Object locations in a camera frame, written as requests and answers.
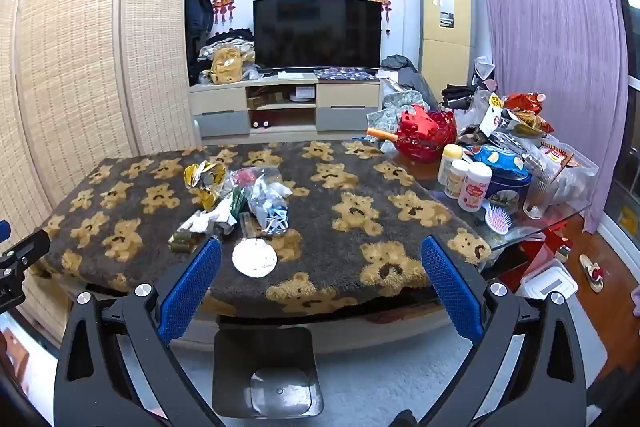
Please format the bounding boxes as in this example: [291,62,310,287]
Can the blue snack bag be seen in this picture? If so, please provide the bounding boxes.
[465,144,528,172]

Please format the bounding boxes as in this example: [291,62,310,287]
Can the black television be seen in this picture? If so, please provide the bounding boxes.
[252,0,383,75]

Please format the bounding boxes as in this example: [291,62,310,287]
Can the clear plastic container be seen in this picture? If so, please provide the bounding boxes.
[537,134,598,212]

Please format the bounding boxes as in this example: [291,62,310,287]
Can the yellow backpack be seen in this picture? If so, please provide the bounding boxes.
[210,47,243,85]

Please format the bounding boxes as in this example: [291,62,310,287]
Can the beige grey television cabinet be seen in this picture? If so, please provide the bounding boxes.
[189,74,383,145]

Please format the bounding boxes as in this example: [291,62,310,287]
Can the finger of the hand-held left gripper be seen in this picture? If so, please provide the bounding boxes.
[0,219,52,314]

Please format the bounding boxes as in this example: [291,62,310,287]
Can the green floral cloth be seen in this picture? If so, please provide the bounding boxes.
[367,89,426,132]

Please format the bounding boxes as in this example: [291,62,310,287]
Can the white round paper lid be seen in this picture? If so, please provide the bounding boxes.
[231,238,278,279]

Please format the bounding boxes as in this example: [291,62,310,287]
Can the black trash bin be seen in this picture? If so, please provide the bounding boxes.
[211,326,321,419]

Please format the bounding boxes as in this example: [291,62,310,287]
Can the red openwork basket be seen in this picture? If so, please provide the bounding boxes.
[395,105,458,164]

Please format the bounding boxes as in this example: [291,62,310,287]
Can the black bag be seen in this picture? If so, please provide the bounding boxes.
[440,84,476,108]

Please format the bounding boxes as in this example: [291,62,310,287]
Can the yellow foil wrapper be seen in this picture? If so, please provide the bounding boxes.
[182,161,228,212]

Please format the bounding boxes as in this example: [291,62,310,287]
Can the white paper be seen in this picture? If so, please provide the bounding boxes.
[177,207,238,235]

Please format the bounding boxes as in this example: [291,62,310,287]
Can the woven folding screen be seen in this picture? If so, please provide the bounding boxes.
[0,0,202,348]

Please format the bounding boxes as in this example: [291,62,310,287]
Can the clear glass cup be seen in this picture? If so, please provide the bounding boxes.
[522,174,558,220]

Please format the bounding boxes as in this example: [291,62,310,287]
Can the red stool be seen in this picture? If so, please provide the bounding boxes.
[517,227,571,268]

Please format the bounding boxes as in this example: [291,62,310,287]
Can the white storage box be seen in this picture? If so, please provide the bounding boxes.
[515,258,578,303]

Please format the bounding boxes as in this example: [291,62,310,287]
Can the green plastic wrapper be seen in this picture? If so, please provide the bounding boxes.
[229,187,247,219]

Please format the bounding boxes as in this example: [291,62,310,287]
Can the clear crumpled plastic bag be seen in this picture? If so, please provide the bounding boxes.
[247,172,295,214]

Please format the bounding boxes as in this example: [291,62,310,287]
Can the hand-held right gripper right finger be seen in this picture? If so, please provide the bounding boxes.
[400,235,589,427]

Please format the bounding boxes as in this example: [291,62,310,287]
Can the yellow capped bottle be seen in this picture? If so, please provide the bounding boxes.
[437,144,463,185]

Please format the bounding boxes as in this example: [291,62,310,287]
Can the white bottle pink label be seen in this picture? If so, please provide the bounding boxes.
[457,162,493,212]

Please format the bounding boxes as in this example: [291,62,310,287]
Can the blue white wrapper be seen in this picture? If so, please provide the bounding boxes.
[259,204,291,236]

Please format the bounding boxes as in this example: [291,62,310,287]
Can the purple curtain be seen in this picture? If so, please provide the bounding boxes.
[470,0,628,235]

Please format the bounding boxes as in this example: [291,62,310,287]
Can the dark hanging jackets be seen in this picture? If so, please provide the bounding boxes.
[184,0,215,52]

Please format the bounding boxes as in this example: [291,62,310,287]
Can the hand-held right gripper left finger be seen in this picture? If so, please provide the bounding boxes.
[54,237,223,427]

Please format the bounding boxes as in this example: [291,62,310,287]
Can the small olive wrapper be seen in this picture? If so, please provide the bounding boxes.
[169,231,195,254]

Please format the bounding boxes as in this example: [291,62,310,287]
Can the brown slipper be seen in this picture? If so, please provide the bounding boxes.
[579,253,605,293]

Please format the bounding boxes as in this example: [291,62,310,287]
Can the bear-print fleece blanket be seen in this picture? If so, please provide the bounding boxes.
[37,139,493,315]

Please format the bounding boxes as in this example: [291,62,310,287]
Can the brown cardboard box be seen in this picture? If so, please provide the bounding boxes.
[247,89,286,110]

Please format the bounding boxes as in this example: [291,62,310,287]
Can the red snack bag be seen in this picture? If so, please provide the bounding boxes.
[502,92,556,132]

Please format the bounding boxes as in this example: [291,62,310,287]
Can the small white bottle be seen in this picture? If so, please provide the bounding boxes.
[445,159,470,199]

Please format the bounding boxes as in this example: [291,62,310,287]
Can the grey jacket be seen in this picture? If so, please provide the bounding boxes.
[380,54,438,108]

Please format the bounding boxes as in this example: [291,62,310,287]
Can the blue round tin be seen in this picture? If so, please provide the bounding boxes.
[482,169,533,215]

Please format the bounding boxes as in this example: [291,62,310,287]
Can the pink hairbrush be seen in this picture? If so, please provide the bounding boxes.
[484,204,515,235]

